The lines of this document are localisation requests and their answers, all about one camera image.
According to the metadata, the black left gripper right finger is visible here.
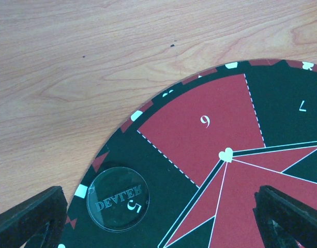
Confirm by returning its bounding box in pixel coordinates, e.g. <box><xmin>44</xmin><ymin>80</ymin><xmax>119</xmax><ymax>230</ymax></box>
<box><xmin>253</xmin><ymin>185</ymin><xmax>317</xmax><ymax>247</ymax></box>

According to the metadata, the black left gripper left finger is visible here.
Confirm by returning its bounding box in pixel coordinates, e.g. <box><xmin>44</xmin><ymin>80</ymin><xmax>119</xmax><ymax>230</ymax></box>
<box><xmin>0</xmin><ymin>186</ymin><xmax>67</xmax><ymax>247</ymax></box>

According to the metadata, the clear dealer button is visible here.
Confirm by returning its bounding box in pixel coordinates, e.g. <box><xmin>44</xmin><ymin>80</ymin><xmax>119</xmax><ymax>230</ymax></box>
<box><xmin>86</xmin><ymin>167</ymin><xmax>150</xmax><ymax>232</ymax></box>

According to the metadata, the round red black poker mat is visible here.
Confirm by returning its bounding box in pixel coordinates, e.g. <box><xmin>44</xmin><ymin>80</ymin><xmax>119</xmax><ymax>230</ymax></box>
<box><xmin>58</xmin><ymin>59</ymin><xmax>317</xmax><ymax>247</ymax></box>

